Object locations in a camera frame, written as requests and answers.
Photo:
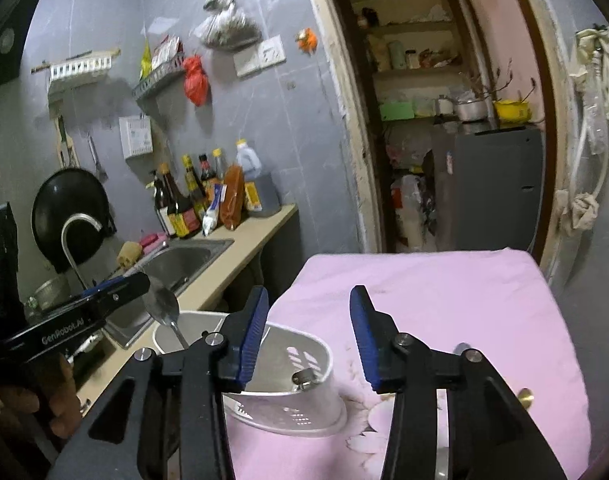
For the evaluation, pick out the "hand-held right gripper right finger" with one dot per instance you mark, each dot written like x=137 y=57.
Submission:
x=364 y=347

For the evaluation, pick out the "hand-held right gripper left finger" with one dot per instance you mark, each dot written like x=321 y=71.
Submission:
x=252 y=342

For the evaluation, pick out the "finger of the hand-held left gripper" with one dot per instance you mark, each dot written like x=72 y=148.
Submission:
x=117 y=295

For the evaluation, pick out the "metal spoon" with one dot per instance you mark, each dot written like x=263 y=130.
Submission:
x=160 y=306

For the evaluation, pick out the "white plastic utensil holder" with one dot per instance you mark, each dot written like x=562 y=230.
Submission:
x=284 y=410

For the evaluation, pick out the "person's left hand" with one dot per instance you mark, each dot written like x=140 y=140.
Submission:
x=59 y=395

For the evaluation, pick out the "yellow loofah scrubber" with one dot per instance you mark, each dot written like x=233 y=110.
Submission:
x=128 y=254

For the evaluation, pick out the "metal pot with lid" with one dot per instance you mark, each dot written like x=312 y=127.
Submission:
x=49 y=292

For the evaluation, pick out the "pink soap dish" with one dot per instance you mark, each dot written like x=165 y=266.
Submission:
x=153 y=243

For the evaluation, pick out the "stainless steel sink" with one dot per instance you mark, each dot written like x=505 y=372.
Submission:
x=184 y=260

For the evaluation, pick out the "curved metal faucet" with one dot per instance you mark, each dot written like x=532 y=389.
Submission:
x=72 y=230

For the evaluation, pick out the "black wok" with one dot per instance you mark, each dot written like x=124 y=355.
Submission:
x=54 y=210

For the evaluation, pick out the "dark bottle with black pump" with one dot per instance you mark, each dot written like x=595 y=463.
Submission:
x=160 y=205

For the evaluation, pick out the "dark sauce bottle red label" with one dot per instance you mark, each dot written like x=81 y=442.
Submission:
x=181 y=210

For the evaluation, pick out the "pink floral cloth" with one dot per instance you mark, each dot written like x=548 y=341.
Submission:
x=459 y=290

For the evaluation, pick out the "blue white packet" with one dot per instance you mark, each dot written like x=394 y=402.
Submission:
x=213 y=210

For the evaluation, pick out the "yellow cap sauce bottle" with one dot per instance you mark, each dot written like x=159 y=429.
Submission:
x=192 y=182

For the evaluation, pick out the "hanging metal tongs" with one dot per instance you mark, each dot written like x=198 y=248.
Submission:
x=95 y=157

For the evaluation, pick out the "hanging kitchen knife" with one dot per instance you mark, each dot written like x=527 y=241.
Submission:
x=67 y=145

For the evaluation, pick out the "orange brown spice packet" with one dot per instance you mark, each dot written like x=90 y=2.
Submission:
x=233 y=200

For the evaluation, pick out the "large dark liquid jug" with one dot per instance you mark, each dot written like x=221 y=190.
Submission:
x=262 y=190

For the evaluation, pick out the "red cap sauce bottle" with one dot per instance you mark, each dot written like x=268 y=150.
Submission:
x=207 y=170

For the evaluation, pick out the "pile of plastic bags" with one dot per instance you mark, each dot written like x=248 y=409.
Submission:
x=409 y=195

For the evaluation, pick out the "clear bottle yellow cap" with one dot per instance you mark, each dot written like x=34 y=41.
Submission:
x=219 y=162

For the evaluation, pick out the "small brass knob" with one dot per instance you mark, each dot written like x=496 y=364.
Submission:
x=524 y=398

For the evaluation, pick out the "grey refrigerator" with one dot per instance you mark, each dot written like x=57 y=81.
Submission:
x=484 y=185

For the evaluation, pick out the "black range hood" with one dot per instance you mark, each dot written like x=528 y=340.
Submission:
x=4 y=55

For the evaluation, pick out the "wooden stick on rack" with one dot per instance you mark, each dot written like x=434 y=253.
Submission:
x=74 y=56

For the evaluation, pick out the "red plastic bag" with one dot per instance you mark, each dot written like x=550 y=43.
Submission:
x=196 y=82

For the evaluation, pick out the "green box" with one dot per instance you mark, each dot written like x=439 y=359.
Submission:
x=397 y=110

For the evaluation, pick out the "snack packets in basket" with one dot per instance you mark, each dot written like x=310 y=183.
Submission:
x=164 y=50

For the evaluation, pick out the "rag tied on pipe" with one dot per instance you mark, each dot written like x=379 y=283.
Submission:
x=579 y=210

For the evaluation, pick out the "small metal pot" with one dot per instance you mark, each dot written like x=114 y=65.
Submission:
x=470 y=110

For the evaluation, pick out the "yellow pot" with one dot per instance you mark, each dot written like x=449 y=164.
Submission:
x=511 y=111

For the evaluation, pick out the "white pipe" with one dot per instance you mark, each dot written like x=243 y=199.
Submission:
x=584 y=175

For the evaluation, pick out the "large bag of dried goods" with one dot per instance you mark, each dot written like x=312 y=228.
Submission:
x=229 y=30

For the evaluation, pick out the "dried plant branches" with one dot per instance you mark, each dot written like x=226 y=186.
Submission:
x=499 y=85

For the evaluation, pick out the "wooden pantry shelves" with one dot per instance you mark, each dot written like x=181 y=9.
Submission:
x=409 y=25

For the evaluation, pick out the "white wall box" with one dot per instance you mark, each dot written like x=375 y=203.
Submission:
x=135 y=137

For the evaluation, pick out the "worn white door frame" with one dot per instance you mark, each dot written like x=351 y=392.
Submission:
x=354 y=135

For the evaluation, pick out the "grey wall basket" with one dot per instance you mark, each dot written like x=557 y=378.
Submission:
x=157 y=82

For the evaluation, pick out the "white wall rack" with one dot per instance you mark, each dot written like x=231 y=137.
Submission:
x=79 y=67

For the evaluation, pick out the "clear adhesive wall hook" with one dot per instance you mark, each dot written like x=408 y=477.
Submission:
x=290 y=84

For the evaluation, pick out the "white wall switch socket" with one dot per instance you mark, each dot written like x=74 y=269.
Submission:
x=259 y=56

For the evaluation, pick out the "orange wall hook ornament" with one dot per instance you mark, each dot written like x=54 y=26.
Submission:
x=307 y=41

